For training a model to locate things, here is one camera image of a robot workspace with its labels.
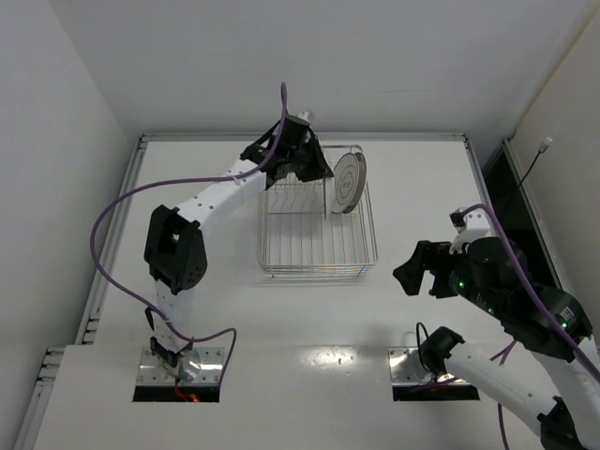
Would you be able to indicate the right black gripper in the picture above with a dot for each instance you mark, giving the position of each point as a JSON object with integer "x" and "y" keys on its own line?
{"x": 434, "y": 266}

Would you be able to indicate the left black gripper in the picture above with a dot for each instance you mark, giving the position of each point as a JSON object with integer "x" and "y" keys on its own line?
{"x": 300, "y": 165}

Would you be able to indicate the clear plate black rim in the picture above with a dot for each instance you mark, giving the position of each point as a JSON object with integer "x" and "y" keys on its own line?
{"x": 345, "y": 177}

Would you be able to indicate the dark green rimmed plate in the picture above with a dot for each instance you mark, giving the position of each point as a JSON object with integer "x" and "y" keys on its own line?
{"x": 360, "y": 183}

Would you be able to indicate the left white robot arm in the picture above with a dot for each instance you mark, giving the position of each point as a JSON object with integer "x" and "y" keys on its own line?
{"x": 175, "y": 249}

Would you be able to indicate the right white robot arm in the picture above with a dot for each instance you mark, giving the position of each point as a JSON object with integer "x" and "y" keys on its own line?
{"x": 549, "y": 324}

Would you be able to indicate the steel wire dish rack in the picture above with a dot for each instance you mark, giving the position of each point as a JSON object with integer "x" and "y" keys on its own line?
{"x": 294, "y": 241}

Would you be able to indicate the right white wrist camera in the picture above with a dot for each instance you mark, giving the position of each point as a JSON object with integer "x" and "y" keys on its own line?
{"x": 470, "y": 226}

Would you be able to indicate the right steel base plate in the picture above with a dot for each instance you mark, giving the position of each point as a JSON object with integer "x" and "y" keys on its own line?
{"x": 406, "y": 370}

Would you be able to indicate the steel base plate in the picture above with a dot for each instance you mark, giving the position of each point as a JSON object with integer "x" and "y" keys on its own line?
{"x": 406, "y": 370}
{"x": 199, "y": 367}

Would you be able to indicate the white wall plug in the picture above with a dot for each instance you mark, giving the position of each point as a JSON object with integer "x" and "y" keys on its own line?
{"x": 544, "y": 145}

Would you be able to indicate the left steel base plate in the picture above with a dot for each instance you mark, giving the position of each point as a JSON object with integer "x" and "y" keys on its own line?
{"x": 199, "y": 367}

